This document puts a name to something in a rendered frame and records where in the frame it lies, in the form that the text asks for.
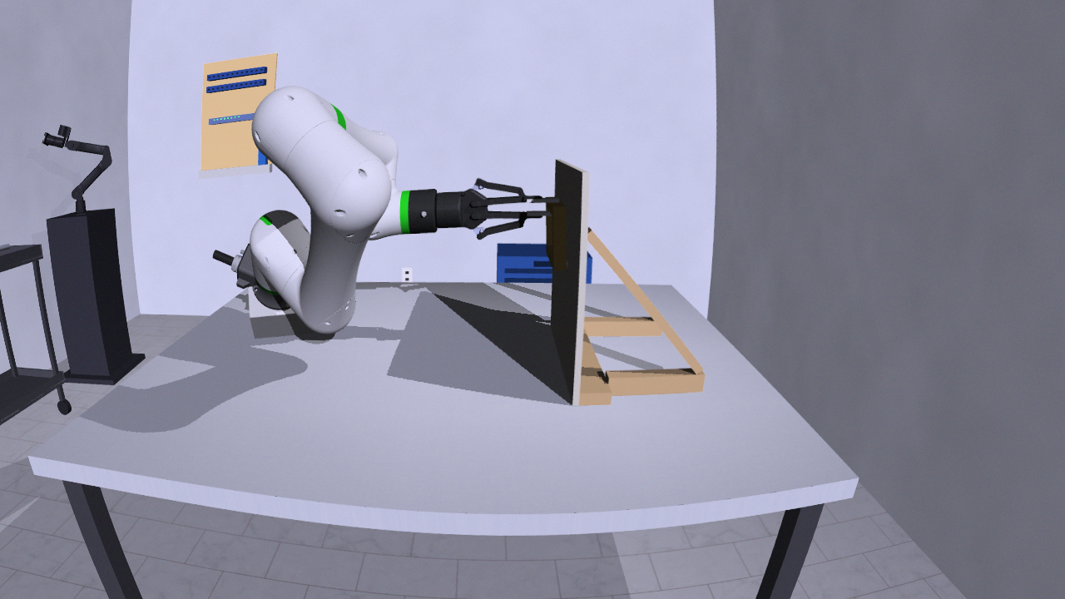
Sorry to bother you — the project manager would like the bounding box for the brown rectangular frame with red panel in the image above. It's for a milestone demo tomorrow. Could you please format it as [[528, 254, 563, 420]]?
[[546, 200, 568, 271]]

